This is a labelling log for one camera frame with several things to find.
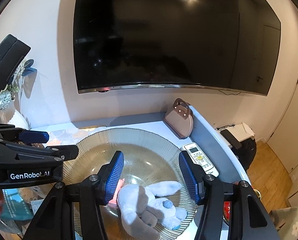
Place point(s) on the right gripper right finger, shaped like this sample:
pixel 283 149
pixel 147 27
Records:
pixel 192 177

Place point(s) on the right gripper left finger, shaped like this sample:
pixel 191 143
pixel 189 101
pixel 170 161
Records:
pixel 112 175

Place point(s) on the pink soft pack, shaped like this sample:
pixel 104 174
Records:
pixel 113 202

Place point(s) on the white bunny plush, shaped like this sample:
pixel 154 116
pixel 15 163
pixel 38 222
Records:
pixel 142 208

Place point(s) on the white remote control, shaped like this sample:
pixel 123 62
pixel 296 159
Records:
pixel 200 158

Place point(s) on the white ribbed vase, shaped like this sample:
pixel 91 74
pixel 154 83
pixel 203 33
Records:
pixel 18 120

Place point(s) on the ribbed glass plate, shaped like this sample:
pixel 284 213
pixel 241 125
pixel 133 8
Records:
pixel 148 158

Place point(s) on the patterned table mat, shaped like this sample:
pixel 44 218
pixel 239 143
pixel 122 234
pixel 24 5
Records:
pixel 70 136

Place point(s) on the red ornament jar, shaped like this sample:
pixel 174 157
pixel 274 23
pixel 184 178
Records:
pixel 226 212

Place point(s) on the brown handbag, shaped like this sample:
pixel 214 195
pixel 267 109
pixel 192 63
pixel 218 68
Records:
pixel 180 118

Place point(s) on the black bag on floor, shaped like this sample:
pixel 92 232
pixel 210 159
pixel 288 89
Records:
pixel 245 151

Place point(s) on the artificial flower bouquet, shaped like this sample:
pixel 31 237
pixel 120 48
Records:
pixel 15 83

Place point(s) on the white door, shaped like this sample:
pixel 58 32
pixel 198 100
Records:
pixel 284 139

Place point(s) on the black television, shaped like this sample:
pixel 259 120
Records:
pixel 221 44

